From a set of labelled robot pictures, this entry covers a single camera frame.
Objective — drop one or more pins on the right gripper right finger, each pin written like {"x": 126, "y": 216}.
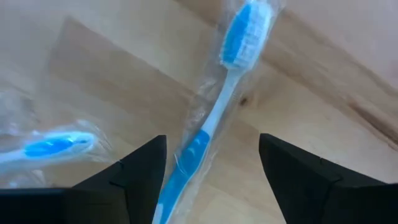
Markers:
{"x": 304, "y": 193}

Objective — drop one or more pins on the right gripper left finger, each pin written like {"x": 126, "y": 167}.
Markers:
{"x": 140, "y": 186}

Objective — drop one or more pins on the blue white toothbrush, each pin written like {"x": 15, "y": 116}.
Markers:
{"x": 217, "y": 109}
{"x": 46, "y": 146}

